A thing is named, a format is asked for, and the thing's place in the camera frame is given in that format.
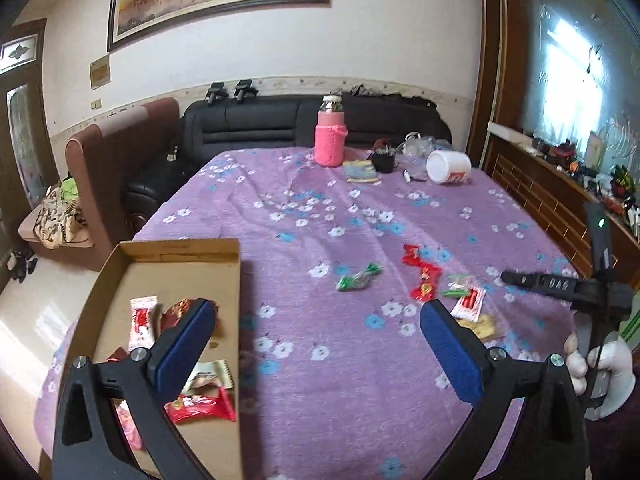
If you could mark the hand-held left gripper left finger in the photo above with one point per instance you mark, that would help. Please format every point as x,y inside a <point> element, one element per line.
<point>182,347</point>

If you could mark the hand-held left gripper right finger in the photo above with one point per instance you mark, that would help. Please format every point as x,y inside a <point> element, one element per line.
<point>452,350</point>

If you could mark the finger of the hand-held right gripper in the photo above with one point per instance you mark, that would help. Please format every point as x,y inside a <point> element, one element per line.
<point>550,284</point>

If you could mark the white snack packet red stripe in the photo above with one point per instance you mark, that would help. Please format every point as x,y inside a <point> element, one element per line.
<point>469,304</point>

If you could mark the shallow cardboard box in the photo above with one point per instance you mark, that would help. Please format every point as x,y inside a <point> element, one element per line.
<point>200,280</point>

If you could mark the person's right hand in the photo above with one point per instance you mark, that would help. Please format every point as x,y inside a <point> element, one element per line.
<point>620,365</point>

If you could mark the dark red snack packet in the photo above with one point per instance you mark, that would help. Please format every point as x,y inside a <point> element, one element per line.
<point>175,312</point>

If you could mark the yellow snack packet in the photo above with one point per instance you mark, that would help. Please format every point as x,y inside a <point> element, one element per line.
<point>482,329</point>

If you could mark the beige snack packet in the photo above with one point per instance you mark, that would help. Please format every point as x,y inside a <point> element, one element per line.
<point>212,375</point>

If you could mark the white and red snack packet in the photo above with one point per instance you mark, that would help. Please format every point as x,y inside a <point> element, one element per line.
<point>142,322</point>

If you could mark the bright red snack packet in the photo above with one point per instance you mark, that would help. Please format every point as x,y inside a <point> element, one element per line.
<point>202,407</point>

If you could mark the small red candy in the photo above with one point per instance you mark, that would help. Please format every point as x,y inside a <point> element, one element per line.
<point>118,355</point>

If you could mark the red wrapped candy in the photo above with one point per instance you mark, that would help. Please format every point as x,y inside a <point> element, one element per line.
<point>412,255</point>
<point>429,273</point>
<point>424,291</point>

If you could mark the green and white snack packet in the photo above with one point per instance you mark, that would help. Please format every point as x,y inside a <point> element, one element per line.
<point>457,285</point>

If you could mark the row of cabinet ornaments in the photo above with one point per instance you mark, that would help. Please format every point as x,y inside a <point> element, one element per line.
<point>600,170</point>

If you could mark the pink snack packet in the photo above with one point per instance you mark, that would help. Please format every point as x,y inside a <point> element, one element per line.
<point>127,425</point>

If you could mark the wooden cabinet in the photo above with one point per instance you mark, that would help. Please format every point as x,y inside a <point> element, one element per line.
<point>525,180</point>

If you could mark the green wrapped candy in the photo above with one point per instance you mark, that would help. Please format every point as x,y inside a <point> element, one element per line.
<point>357,278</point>

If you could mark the white plastic cup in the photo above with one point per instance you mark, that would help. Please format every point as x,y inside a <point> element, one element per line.
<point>447,166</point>

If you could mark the patterned handbag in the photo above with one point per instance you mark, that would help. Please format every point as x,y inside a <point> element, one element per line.
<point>62,215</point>

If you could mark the small lighter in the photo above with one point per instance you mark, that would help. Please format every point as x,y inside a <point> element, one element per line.
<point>407,176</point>

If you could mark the black shoes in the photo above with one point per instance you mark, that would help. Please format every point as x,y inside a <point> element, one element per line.
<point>21,265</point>

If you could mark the purple floral blanket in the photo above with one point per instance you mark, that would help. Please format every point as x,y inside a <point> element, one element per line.
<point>320,220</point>

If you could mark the clear plastic bag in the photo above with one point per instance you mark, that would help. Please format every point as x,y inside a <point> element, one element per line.
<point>415,152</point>

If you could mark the brown armchair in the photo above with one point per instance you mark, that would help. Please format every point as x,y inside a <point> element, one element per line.
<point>120,160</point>

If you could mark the small black container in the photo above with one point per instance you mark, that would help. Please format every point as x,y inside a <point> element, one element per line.
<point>383,162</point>

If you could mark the small folded cloth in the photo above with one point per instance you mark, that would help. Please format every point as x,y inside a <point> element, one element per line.
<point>361,171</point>

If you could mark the large etched mirror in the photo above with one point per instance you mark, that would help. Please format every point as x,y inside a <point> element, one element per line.
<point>575,50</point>

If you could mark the black leather sofa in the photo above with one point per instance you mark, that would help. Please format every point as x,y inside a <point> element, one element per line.
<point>240,125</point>

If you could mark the bottle with pink knitted sleeve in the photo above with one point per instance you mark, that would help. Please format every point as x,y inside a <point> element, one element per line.
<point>329,135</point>

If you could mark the wooden glass door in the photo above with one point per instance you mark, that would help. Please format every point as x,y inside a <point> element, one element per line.
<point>20,150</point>

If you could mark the black clamp device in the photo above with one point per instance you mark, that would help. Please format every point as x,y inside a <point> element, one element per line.
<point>245,89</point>
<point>217,91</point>

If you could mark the wall socket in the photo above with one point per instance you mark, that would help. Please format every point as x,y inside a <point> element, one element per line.
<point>96,104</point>

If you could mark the small wall plaque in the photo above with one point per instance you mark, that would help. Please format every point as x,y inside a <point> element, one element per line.
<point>99,72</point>

